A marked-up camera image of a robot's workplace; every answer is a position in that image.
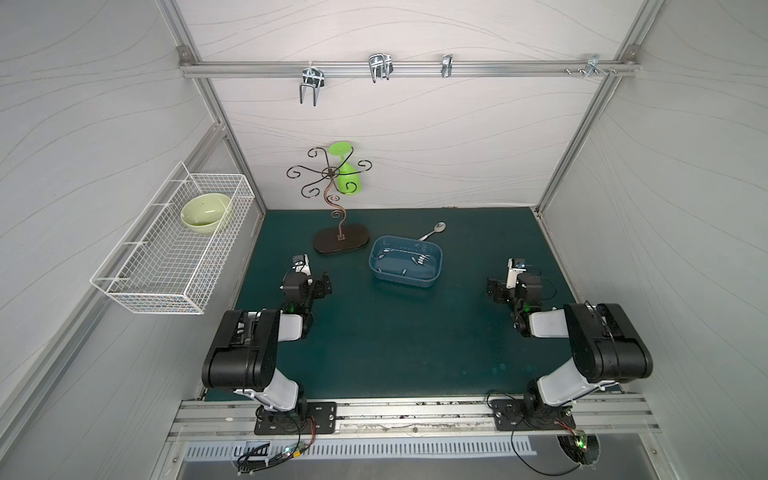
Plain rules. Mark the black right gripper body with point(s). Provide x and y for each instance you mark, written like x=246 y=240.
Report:
x=495 y=289

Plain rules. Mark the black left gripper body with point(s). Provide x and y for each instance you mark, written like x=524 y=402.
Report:
x=321 y=285

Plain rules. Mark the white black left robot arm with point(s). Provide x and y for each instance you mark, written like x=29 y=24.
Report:
x=242 y=357

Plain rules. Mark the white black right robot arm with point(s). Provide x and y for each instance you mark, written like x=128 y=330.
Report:
x=606 y=349

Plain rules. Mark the blue plastic storage box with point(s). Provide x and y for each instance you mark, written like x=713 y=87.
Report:
x=390 y=267

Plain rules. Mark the dark metal scroll cup stand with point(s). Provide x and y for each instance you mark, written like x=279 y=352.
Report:
x=344 y=236

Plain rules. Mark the metal spoon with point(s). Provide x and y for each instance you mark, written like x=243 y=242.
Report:
x=438 y=228

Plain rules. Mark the green plastic goblet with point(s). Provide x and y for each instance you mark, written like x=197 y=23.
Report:
x=347 y=179

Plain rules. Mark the light green ceramic bowl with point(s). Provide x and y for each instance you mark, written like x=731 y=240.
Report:
x=207 y=213

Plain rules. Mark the metal double hook left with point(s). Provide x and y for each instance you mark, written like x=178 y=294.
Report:
x=312 y=80

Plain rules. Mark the metal double hook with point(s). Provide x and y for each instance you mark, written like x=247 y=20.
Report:
x=380 y=66
x=312 y=80

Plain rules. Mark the metal double hook middle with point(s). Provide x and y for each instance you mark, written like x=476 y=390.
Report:
x=380 y=66

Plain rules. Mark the small metal hook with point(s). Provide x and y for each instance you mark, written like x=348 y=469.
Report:
x=446 y=66

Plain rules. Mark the metal hook right end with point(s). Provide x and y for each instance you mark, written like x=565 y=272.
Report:
x=591 y=68

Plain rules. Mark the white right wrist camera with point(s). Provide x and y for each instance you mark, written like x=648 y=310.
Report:
x=515 y=267

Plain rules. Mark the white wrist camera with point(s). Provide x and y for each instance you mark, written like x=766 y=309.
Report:
x=515 y=267
x=300 y=264

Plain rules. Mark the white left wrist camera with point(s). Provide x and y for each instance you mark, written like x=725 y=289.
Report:
x=300 y=264

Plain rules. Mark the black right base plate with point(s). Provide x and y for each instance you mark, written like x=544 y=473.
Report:
x=511 y=414

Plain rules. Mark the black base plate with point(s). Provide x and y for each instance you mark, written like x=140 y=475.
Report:
x=511 y=414
x=312 y=417

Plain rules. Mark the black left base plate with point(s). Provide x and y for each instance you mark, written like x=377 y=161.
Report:
x=312 y=417

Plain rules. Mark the white wire basket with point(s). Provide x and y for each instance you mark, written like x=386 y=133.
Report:
x=160 y=266

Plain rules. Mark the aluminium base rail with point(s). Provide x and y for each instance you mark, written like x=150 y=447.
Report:
x=410 y=418

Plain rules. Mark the white slotted cable duct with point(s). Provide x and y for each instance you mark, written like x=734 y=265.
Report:
x=368 y=448

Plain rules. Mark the aluminium cross rail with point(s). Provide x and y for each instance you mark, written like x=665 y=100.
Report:
x=402 y=69

